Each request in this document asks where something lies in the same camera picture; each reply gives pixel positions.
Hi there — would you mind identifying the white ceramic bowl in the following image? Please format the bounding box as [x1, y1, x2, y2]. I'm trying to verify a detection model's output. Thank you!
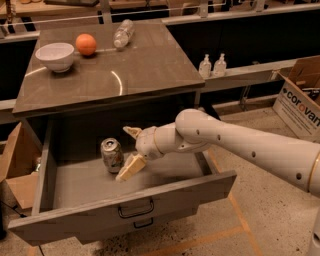
[35, 43, 74, 73]

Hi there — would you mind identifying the orange fruit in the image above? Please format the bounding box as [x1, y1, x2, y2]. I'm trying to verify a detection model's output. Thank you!
[76, 34, 96, 56]

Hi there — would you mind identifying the brown cardboard box left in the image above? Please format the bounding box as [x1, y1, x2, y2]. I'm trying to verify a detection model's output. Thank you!
[0, 123, 41, 209]

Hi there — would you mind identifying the clear sanitizer bottle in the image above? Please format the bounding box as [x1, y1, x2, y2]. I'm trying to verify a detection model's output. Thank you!
[213, 53, 227, 77]
[199, 54, 212, 78]

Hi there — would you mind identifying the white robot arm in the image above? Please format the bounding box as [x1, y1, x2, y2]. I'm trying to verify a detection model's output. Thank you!
[116, 109, 320, 197]

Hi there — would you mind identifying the corovan cardboard box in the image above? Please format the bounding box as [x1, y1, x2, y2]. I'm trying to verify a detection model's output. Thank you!
[273, 56, 320, 143]

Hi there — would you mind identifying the clear plastic water bottle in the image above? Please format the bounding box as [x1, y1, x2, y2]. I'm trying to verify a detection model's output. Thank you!
[113, 19, 134, 49]

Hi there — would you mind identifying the open grey top drawer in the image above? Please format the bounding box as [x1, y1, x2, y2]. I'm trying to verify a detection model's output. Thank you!
[7, 98, 237, 247]

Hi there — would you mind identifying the black drawer handle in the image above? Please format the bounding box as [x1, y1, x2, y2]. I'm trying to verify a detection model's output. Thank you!
[133, 218, 154, 229]
[118, 199, 154, 219]

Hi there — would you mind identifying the black lower drawer handle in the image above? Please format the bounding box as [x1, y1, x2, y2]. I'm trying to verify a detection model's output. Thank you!
[133, 218, 154, 229]

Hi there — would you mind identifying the left clear sanitizer bottle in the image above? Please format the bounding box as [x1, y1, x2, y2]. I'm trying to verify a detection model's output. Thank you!
[199, 54, 212, 78]

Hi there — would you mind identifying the right clear sanitizer bottle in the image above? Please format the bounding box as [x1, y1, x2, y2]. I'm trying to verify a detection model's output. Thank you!
[213, 53, 227, 77]

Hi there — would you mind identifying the silver 7up soda can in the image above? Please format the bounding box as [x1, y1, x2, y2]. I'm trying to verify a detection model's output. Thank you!
[100, 138, 124, 174]

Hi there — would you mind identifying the black top drawer handle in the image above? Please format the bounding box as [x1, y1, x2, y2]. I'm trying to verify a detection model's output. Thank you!
[118, 199, 154, 219]

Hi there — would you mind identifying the grey cabinet counter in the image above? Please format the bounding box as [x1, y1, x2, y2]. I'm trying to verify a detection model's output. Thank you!
[13, 21, 204, 120]

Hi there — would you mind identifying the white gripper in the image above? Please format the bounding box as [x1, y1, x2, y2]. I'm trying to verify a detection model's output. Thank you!
[116, 126, 163, 182]

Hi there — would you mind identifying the grey metal railing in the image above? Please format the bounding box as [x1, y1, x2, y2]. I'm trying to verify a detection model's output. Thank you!
[0, 0, 320, 125]

